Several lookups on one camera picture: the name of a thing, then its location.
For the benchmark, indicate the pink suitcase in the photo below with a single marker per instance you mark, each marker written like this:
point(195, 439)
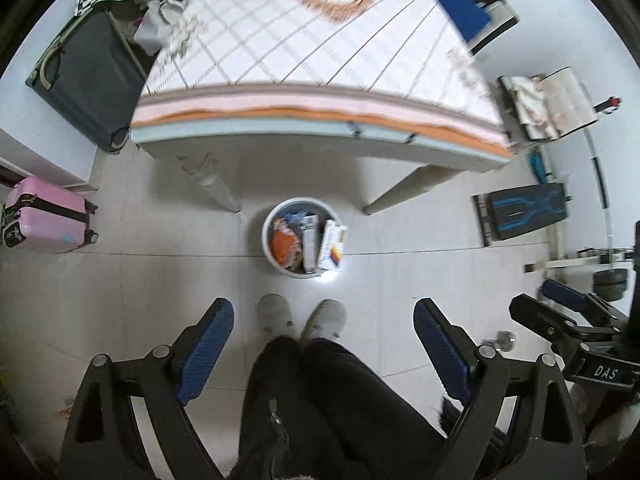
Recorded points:
point(45, 215)

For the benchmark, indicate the white exercise bar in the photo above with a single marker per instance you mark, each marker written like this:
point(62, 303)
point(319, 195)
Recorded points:
point(597, 175)

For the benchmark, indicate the person's right leg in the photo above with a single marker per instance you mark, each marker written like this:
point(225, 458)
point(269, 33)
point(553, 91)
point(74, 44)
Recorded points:
point(370, 410)

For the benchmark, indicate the white cabinet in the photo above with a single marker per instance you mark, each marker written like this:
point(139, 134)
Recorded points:
point(45, 160)

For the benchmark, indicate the white patterned cloth pile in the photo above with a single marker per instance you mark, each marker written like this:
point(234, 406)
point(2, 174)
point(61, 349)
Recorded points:
point(165, 10)

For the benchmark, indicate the grey slipper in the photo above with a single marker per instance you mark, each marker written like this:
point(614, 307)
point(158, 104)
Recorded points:
point(325, 320)
point(275, 312)

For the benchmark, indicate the white round trash bin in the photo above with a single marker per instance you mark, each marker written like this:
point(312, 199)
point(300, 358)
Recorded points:
point(267, 240)

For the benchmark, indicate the blue plastic bag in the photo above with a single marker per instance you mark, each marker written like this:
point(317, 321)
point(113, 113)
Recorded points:
point(295, 218)

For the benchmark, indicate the white cardboard box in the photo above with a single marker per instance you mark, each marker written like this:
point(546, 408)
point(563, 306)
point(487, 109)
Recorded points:
point(310, 240)

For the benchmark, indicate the orange snack wrapper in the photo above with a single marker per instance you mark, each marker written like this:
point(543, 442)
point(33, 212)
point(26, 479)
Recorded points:
point(285, 245)

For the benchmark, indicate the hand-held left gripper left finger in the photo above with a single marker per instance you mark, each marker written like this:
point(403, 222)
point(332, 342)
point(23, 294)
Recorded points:
point(210, 345)

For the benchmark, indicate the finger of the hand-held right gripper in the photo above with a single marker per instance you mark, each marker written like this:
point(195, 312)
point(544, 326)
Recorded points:
point(565, 292)
point(540, 317)

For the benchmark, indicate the white table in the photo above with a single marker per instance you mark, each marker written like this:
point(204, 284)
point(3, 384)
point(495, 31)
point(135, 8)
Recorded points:
point(220, 185)

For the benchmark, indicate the person's leg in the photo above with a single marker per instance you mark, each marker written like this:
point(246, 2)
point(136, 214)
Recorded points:
point(275, 410)
point(370, 410)

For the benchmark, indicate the black weight plates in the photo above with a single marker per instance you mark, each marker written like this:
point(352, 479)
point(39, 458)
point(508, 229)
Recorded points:
point(610, 282)

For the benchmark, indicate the box with yellow red blue stripes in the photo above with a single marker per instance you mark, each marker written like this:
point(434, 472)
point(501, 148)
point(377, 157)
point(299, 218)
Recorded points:
point(332, 247)

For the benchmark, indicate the black blue exercise board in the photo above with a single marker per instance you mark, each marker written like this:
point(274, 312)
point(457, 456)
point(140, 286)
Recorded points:
point(525, 210)

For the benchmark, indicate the dark grey suitcase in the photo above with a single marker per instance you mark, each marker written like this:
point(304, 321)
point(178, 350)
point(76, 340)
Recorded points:
point(90, 75)

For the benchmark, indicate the table with checked tablecloth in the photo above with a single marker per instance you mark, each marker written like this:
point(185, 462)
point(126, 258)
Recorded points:
point(300, 35)

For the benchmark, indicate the person's left leg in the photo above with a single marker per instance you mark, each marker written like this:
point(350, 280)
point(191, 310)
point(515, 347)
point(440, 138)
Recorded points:
point(275, 410)

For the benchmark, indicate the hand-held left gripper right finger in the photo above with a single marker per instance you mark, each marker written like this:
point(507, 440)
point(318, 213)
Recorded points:
point(440, 350)

